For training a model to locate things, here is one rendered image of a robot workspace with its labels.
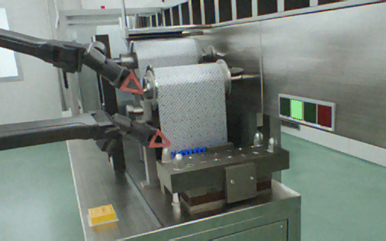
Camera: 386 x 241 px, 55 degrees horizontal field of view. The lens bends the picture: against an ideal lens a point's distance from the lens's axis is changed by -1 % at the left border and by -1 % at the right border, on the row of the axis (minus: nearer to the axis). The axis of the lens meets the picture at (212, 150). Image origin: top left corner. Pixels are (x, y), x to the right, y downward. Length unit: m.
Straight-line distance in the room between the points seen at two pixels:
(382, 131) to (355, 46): 0.20
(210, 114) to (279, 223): 0.43
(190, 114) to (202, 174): 0.25
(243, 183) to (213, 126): 0.26
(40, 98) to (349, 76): 6.15
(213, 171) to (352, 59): 0.50
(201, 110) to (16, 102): 5.69
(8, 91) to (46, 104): 0.60
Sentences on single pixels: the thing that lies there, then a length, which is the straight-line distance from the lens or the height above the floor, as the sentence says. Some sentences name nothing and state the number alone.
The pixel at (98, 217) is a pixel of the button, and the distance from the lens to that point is 1.14.
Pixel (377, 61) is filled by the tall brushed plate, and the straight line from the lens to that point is 0.87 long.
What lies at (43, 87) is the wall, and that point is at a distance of 6.76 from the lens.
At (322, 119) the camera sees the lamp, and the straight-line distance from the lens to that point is 1.01.
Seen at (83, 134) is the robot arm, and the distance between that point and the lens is 1.11.
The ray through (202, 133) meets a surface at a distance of 1.29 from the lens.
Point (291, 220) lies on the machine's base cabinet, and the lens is 1.25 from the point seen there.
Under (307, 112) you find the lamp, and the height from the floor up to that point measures 1.18.
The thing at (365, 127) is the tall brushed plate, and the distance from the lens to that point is 0.91.
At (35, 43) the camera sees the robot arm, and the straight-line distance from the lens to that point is 1.25.
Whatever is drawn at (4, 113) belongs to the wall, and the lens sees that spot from 6.85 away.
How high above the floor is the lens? 1.38
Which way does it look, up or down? 16 degrees down
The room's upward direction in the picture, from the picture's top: 4 degrees counter-clockwise
